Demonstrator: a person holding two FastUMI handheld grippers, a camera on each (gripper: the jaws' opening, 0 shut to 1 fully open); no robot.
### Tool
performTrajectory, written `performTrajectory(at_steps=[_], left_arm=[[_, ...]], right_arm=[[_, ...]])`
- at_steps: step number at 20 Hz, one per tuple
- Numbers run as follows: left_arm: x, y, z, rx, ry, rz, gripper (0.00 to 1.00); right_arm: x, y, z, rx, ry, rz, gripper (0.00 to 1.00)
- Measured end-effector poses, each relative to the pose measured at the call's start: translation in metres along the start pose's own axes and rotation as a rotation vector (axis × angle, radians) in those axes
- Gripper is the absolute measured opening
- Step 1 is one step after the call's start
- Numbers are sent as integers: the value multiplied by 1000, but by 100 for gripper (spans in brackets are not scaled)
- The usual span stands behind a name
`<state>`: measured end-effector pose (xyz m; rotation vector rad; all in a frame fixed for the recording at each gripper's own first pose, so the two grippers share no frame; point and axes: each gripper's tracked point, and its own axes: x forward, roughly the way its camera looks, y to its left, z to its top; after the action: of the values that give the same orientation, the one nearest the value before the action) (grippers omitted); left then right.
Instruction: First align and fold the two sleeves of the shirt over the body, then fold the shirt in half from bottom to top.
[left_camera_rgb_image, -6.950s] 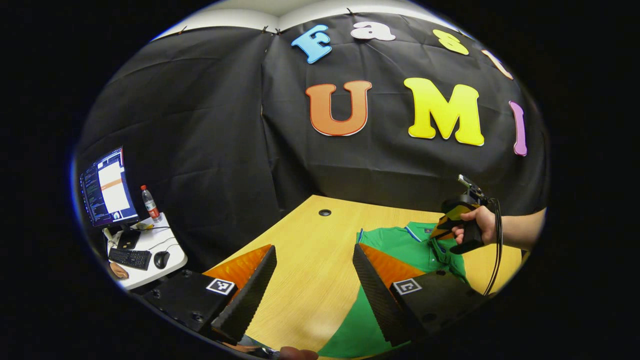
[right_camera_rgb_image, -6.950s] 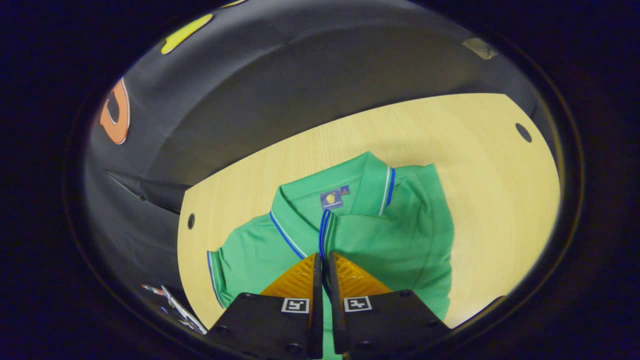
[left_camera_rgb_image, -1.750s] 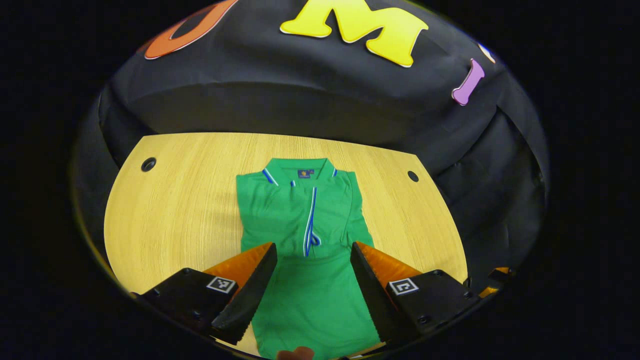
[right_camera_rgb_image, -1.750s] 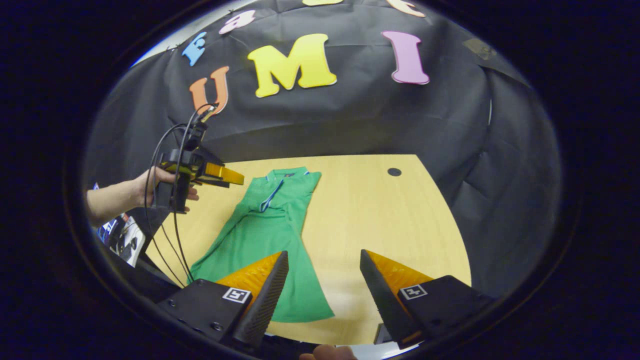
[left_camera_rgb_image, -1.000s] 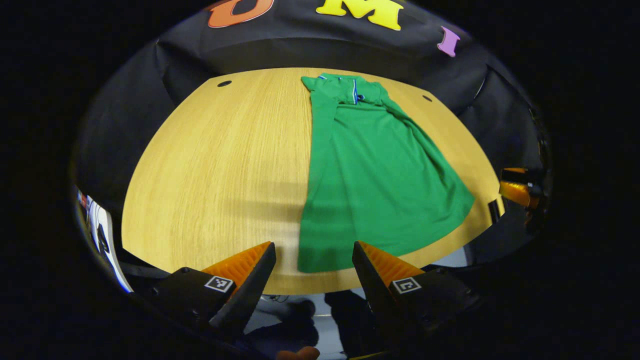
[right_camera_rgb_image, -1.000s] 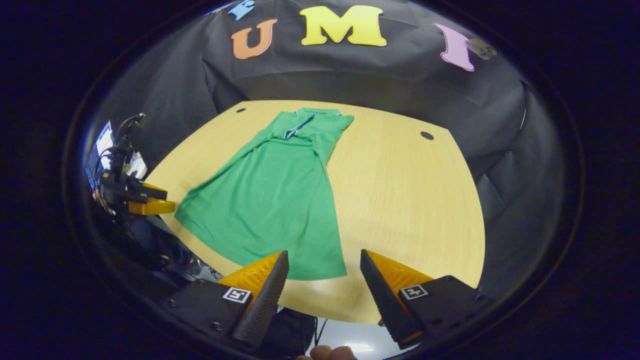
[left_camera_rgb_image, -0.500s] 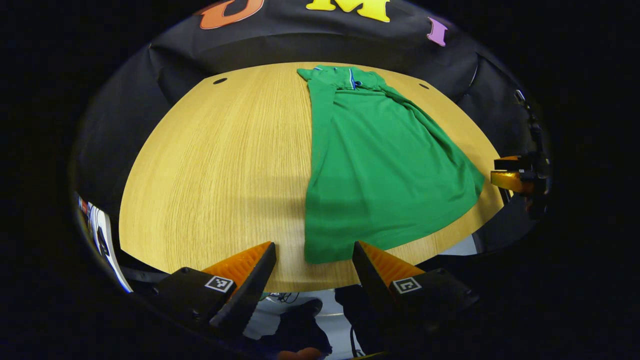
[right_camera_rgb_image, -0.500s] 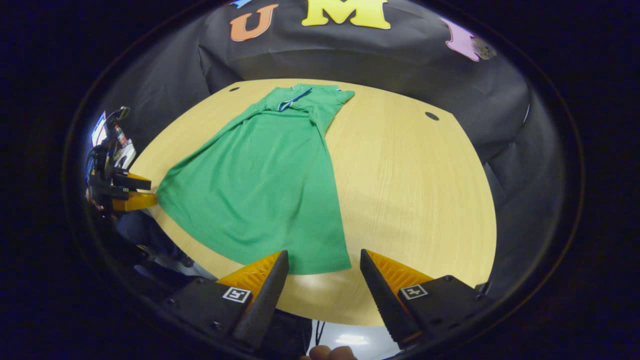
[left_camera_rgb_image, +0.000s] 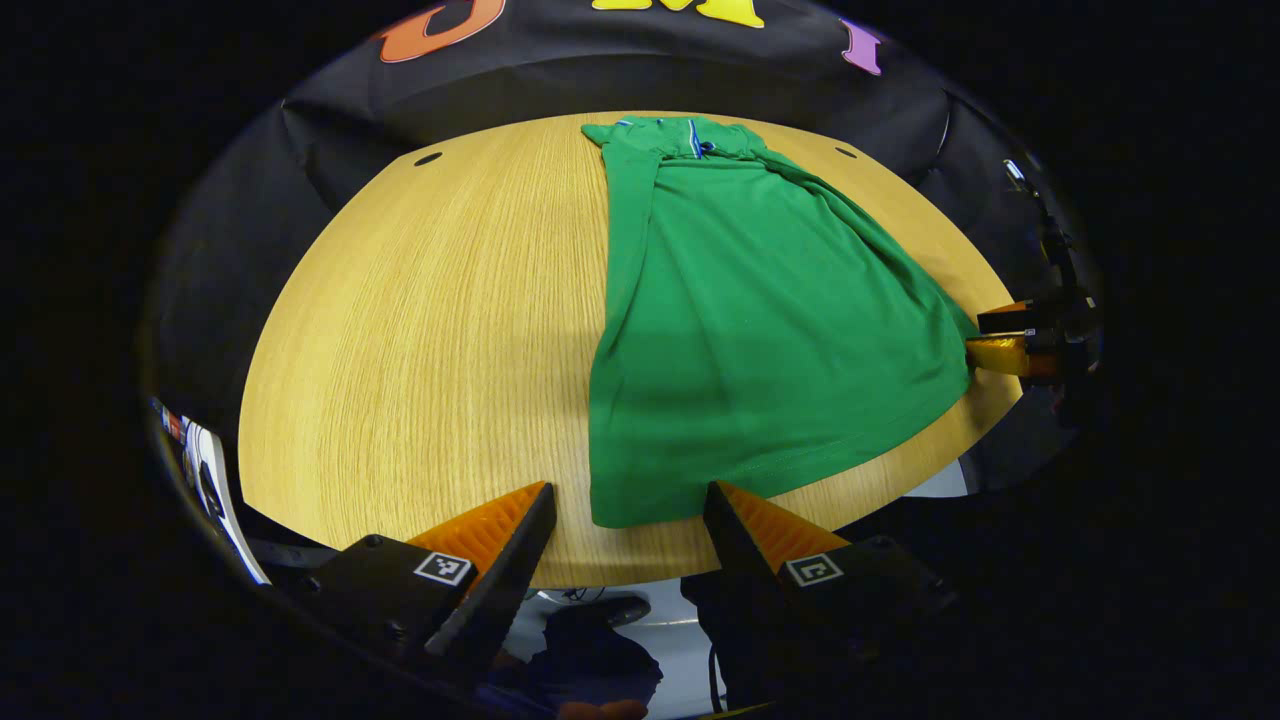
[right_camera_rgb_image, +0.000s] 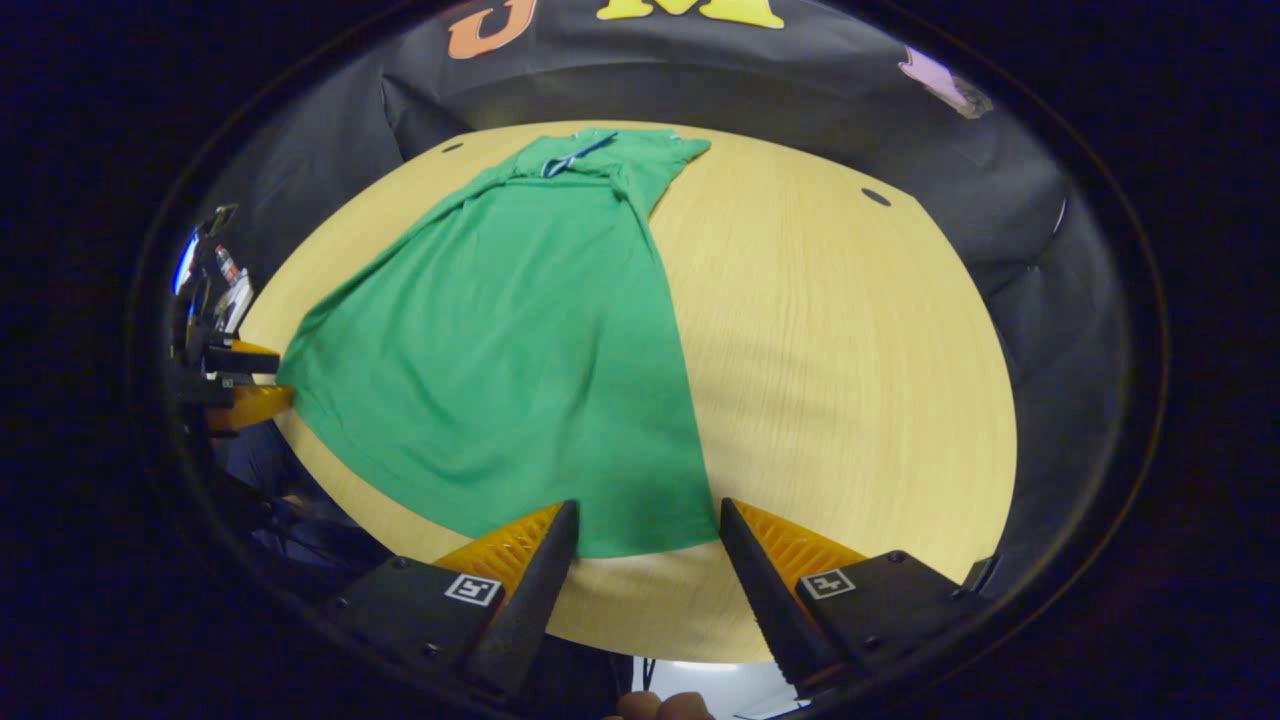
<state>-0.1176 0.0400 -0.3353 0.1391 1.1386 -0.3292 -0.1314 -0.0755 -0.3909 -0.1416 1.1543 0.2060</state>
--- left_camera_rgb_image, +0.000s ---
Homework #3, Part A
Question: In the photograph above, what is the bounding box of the green T-shirt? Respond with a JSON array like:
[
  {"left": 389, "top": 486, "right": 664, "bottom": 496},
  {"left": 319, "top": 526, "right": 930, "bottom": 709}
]
[{"left": 580, "top": 115, "right": 981, "bottom": 529}]

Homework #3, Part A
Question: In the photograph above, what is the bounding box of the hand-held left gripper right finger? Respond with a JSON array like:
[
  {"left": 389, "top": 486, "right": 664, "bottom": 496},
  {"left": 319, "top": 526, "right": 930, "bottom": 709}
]
[{"left": 702, "top": 480, "right": 959, "bottom": 691}]

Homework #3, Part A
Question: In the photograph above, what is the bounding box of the person's dark clothing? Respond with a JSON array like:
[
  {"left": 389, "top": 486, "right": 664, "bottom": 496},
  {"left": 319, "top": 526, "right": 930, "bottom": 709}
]
[{"left": 478, "top": 600, "right": 666, "bottom": 719}]

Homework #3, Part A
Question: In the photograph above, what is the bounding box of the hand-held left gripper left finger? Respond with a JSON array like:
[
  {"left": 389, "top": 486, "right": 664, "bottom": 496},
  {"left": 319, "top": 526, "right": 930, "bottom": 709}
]
[{"left": 300, "top": 480, "right": 558, "bottom": 683}]

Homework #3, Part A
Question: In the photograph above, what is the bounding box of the white side desk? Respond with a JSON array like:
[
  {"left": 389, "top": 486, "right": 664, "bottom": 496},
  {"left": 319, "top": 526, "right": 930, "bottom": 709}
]
[{"left": 155, "top": 400, "right": 271, "bottom": 586}]

